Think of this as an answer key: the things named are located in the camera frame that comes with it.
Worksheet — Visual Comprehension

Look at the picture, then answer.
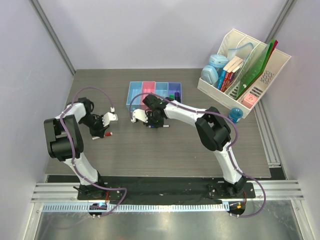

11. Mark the purple cap black marker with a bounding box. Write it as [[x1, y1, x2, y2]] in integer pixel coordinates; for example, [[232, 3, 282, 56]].
[[174, 92, 181, 103]]

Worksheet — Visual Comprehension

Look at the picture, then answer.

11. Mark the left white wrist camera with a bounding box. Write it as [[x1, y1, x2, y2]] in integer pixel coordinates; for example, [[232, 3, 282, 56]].
[[101, 107, 118, 127]]

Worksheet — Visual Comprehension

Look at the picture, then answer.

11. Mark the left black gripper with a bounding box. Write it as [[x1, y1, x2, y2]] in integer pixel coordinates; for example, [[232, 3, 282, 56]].
[[79, 114, 110, 138]]

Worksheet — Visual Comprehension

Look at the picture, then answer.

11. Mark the clear zip bag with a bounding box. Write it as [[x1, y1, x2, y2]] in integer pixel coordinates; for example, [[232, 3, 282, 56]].
[[227, 42, 254, 62]]

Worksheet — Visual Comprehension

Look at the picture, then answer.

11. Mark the pink sticky note pad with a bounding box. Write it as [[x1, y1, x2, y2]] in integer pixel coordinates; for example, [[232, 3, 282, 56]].
[[241, 93, 259, 109]]

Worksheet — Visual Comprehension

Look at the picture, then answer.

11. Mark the aluminium rail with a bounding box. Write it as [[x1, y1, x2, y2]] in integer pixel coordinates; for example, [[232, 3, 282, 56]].
[[31, 180, 304, 215]]

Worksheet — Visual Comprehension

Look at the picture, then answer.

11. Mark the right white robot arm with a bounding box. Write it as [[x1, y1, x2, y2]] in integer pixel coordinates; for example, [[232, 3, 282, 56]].
[[142, 94, 246, 198]]

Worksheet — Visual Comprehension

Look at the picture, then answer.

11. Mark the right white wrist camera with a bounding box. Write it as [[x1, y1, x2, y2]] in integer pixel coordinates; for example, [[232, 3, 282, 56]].
[[130, 109, 148, 124]]

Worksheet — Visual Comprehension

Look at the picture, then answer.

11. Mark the light blue bin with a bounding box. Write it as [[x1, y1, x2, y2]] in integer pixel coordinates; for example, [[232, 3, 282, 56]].
[[126, 81, 143, 112], [155, 82, 169, 98]]

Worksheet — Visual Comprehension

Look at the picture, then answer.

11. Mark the leftmost light blue bin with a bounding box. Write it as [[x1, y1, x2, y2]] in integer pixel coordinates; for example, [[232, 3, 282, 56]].
[[126, 81, 143, 112]]

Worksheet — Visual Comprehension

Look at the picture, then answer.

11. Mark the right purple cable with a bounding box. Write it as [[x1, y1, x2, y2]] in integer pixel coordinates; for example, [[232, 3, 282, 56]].
[[129, 92, 267, 218]]

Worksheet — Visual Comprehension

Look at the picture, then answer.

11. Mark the red cap white marker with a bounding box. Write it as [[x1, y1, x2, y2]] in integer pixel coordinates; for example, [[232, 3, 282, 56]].
[[91, 132, 113, 140]]

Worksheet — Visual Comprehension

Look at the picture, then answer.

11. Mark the white desk file organizer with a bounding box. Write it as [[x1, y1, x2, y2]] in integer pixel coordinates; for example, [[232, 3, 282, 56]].
[[197, 28, 291, 119]]

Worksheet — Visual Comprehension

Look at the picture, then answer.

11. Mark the blue cap white marker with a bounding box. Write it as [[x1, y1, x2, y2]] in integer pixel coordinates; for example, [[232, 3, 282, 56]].
[[148, 124, 170, 129]]

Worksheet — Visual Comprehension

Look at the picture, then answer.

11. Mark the lower blue tape dispenser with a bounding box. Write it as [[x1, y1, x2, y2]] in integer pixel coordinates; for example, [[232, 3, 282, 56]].
[[201, 65, 219, 85]]

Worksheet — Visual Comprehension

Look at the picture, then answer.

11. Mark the tan topped book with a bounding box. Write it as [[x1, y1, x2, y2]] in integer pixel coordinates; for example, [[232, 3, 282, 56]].
[[222, 56, 244, 73]]

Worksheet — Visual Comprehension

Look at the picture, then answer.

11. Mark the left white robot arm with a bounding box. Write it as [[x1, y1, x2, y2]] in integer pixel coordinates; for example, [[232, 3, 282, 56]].
[[43, 97, 112, 200]]

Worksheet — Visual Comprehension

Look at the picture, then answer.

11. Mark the red blue book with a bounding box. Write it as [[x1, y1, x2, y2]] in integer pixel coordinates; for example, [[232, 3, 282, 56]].
[[216, 69, 236, 92]]

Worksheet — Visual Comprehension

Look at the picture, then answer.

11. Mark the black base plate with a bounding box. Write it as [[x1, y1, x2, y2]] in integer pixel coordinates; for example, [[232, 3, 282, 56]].
[[77, 175, 256, 201]]

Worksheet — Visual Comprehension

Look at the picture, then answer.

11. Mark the green plastic folder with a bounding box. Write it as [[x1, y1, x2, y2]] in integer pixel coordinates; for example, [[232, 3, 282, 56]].
[[235, 38, 278, 100]]

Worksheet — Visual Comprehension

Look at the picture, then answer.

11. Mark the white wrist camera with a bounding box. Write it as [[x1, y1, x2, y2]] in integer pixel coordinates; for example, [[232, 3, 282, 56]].
[[101, 107, 118, 127], [130, 109, 148, 124]]

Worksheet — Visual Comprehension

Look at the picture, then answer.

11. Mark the upper blue tape dispenser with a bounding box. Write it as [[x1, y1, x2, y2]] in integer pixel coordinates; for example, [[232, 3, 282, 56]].
[[208, 54, 229, 76]]

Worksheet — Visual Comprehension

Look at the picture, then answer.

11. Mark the pink bin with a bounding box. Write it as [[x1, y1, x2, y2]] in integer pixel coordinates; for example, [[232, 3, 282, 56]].
[[140, 81, 156, 110]]

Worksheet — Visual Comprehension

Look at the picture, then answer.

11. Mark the blue glue bottle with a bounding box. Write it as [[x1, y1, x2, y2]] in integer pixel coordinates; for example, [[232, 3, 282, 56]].
[[228, 107, 244, 124]]

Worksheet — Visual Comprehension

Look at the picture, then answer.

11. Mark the blue tape dispenser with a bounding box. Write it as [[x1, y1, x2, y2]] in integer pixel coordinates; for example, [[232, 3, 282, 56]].
[[201, 65, 219, 85], [208, 54, 229, 76]]

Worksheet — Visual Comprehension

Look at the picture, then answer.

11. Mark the purple bin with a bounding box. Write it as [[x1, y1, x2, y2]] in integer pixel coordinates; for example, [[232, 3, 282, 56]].
[[168, 82, 182, 103]]

